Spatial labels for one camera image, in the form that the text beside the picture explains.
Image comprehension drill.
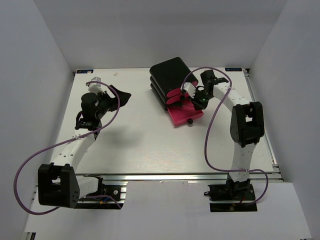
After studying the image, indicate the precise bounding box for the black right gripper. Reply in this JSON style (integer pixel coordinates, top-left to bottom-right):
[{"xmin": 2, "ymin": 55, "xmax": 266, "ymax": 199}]
[{"xmin": 188, "ymin": 88, "xmax": 213, "ymax": 111}]

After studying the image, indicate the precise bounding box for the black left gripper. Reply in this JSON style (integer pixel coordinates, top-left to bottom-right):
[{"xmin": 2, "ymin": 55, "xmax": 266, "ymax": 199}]
[{"xmin": 95, "ymin": 85, "xmax": 131, "ymax": 120}]

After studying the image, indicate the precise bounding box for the pink bottom drawer black knob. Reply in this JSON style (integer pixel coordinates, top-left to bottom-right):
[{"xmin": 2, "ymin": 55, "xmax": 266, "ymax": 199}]
[{"xmin": 167, "ymin": 102, "xmax": 204, "ymax": 127}]

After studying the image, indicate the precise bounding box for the large green handled screwdriver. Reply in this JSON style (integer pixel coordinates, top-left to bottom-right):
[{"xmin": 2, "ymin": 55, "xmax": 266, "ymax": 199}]
[{"xmin": 178, "ymin": 103, "xmax": 195, "ymax": 109}]

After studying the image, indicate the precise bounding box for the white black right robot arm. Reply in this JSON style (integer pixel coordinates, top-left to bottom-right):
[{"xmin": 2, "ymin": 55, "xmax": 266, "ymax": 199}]
[{"xmin": 181, "ymin": 68, "xmax": 265, "ymax": 200}]

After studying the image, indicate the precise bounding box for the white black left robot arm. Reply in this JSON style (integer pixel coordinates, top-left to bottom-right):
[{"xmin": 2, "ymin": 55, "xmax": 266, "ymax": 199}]
[{"xmin": 37, "ymin": 81, "xmax": 132, "ymax": 208}]

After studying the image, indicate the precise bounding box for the black drawer cabinet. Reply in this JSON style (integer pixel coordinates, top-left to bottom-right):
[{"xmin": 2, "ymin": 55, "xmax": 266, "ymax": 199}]
[{"xmin": 149, "ymin": 57, "xmax": 198, "ymax": 110}]

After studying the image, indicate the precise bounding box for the blue label sticker right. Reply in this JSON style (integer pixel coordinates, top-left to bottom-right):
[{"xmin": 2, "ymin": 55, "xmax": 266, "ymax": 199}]
[{"xmin": 224, "ymin": 67, "xmax": 243, "ymax": 72}]

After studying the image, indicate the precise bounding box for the blue label sticker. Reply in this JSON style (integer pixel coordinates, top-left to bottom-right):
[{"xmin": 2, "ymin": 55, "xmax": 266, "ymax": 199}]
[
  {"xmin": 76, "ymin": 69, "xmax": 94, "ymax": 74},
  {"xmin": 224, "ymin": 67, "xmax": 243, "ymax": 72}
]

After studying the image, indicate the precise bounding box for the blue label sticker left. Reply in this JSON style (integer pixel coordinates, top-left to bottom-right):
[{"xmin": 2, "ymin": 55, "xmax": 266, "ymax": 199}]
[{"xmin": 76, "ymin": 69, "xmax": 94, "ymax": 74}]

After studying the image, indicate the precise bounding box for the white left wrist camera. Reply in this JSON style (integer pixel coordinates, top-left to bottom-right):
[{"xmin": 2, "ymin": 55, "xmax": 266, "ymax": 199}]
[{"xmin": 86, "ymin": 76, "xmax": 104, "ymax": 95}]

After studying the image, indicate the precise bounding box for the aluminium front rail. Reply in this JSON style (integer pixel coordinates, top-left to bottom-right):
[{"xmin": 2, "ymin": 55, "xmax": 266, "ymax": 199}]
[{"xmin": 90, "ymin": 172, "xmax": 283, "ymax": 181}]

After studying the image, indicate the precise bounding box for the aluminium rail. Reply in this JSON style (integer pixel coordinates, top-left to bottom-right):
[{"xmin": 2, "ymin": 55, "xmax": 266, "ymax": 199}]
[
  {"xmin": 90, "ymin": 172, "xmax": 283, "ymax": 181},
  {"xmin": 243, "ymin": 68, "xmax": 278, "ymax": 168}
]

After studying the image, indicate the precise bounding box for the aluminium right side rail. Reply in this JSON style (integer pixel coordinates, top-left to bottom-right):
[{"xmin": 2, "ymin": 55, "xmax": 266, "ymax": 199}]
[{"xmin": 243, "ymin": 68, "xmax": 278, "ymax": 168}]

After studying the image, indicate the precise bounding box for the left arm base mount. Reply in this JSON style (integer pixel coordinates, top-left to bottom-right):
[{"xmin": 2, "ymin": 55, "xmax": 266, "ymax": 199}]
[{"xmin": 75, "ymin": 177, "xmax": 127, "ymax": 210}]

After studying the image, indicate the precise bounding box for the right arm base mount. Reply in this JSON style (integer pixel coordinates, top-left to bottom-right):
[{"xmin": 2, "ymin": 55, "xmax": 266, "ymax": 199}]
[{"xmin": 203, "ymin": 184, "xmax": 258, "ymax": 213}]

